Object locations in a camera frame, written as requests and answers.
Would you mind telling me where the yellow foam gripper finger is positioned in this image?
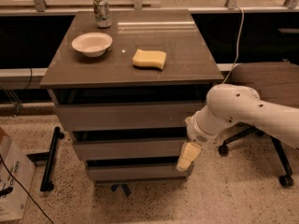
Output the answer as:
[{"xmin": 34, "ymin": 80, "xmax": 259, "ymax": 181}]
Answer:
[{"xmin": 177, "ymin": 142, "xmax": 201, "ymax": 172}]

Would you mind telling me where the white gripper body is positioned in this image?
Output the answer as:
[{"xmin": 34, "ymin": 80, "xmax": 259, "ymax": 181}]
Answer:
[{"xmin": 185, "ymin": 113, "xmax": 219, "ymax": 144}]

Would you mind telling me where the grey bottom drawer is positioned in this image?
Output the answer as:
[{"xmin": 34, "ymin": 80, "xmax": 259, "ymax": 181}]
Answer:
[{"xmin": 86, "ymin": 163, "xmax": 193, "ymax": 182}]

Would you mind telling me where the grey drawer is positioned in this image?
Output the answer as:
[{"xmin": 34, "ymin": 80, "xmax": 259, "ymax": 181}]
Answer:
[
  {"xmin": 86, "ymin": 163, "xmax": 193, "ymax": 182},
  {"xmin": 73, "ymin": 138, "xmax": 186, "ymax": 161},
  {"xmin": 55, "ymin": 102, "xmax": 204, "ymax": 132}
]

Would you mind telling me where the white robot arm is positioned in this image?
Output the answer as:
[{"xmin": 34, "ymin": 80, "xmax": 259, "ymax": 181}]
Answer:
[{"xmin": 177, "ymin": 84, "xmax": 299, "ymax": 172}]

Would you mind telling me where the grey top drawer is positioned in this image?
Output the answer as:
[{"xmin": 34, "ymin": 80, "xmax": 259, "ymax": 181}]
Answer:
[{"xmin": 55, "ymin": 102, "xmax": 204, "ymax": 132}]

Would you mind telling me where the grey middle drawer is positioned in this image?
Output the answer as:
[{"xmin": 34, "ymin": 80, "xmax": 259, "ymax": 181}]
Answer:
[{"xmin": 73, "ymin": 138, "xmax": 186, "ymax": 161}]

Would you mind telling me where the grey drawer cabinet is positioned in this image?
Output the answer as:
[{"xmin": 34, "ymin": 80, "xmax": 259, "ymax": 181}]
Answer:
[{"xmin": 40, "ymin": 10, "xmax": 222, "ymax": 170}]

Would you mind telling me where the blue tape cross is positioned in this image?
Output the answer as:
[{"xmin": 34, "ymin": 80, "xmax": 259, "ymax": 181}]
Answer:
[{"xmin": 110, "ymin": 183, "xmax": 131, "ymax": 198}]

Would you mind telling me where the yellow sponge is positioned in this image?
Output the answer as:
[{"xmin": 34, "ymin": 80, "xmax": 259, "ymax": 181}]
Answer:
[{"xmin": 133, "ymin": 49, "xmax": 166, "ymax": 70}]

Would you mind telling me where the grey office chair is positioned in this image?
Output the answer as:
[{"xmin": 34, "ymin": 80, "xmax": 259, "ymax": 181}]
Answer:
[{"xmin": 218, "ymin": 62, "xmax": 299, "ymax": 188}]

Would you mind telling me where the white bowl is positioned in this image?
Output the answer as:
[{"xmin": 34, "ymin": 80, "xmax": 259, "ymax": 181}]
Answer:
[{"xmin": 72, "ymin": 33, "xmax": 112, "ymax": 58}]

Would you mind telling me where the black wheeled stand base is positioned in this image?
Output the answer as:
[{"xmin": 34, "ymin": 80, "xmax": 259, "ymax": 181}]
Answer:
[{"xmin": 27, "ymin": 127, "xmax": 64, "ymax": 192}]

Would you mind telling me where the green white drink can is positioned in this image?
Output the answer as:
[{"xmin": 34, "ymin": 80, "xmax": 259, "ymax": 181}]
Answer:
[{"xmin": 93, "ymin": 0, "xmax": 112, "ymax": 28}]

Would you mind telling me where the white cardboard box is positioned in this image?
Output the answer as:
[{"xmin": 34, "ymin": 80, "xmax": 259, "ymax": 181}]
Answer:
[{"xmin": 0, "ymin": 129, "xmax": 36, "ymax": 221}]

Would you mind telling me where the white cable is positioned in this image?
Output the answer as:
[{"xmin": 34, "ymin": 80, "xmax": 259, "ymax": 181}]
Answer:
[{"xmin": 221, "ymin": 5, "xmax": 246, "ymax": 86}]

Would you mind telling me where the black cable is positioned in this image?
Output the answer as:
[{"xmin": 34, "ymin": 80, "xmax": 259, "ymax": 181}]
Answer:
[{"xmin": 0, "ymin": 154, "xmax": 55, "ymax": 224}]

